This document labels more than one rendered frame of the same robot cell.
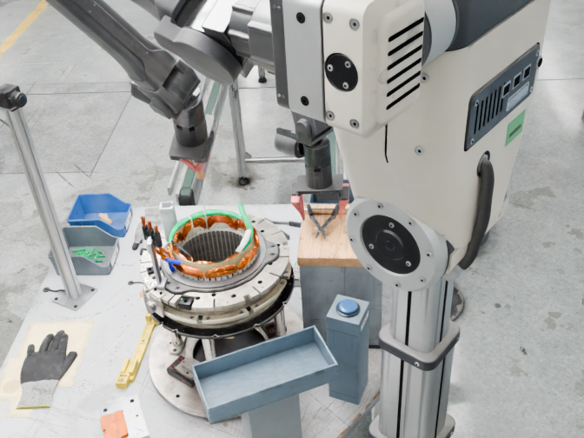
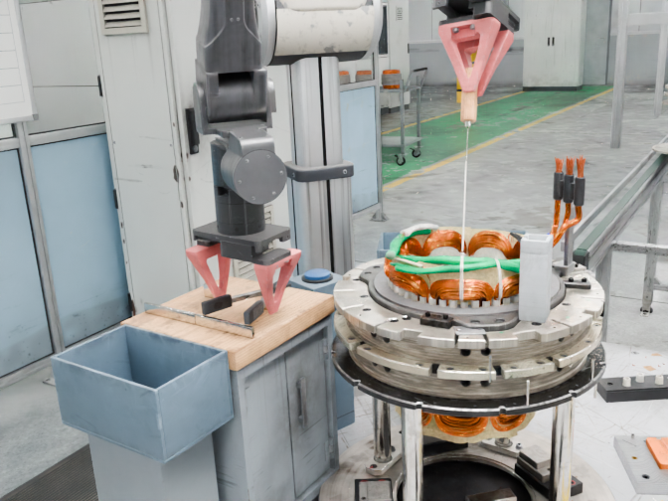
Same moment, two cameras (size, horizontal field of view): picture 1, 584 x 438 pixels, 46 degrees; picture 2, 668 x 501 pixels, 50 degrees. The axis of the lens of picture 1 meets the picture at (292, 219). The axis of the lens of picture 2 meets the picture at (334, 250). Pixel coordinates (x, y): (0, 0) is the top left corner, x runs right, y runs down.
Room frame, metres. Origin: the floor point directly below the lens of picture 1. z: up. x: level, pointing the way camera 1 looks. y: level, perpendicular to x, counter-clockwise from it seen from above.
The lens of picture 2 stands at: (1.95, 0.40, 1.39)
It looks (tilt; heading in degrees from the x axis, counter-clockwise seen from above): 17 degrees down; 207
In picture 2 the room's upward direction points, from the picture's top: 3 degrees counter-clockwise
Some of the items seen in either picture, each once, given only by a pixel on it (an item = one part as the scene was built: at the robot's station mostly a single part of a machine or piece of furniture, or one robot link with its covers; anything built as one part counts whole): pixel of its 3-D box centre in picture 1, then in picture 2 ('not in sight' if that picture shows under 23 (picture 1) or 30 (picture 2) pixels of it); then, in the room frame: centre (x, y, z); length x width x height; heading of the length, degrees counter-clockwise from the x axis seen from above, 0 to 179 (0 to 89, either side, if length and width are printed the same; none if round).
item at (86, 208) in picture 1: (101, 215); not in sight; (1.71, 0.57, 0.82); 0.16 x 0.14 x 0.07; 87
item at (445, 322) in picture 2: not in sight; (436, 319); (1.27, 0.18, 1.10); 0.03 x 0.01 x 0.01; 87
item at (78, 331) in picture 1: (43, 365); not in sight; (1.15, 0.63, 0.78); 0.31 x 0.19 x 0.01; 175
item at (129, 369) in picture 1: (137, 348); not in sight; (1.17, 0.39, 0.80); 0.22 x 0.04 x 0.03; 168
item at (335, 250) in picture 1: (341, 234); (231, 316); (1.24, -0.11, 1.05); 0.20 x 0.19 x 0.02; 173
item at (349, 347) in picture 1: (348, 351); (321, 352); (1.02, -0.10, 0.91); 0.07 x 0.07 x 0.25; 65
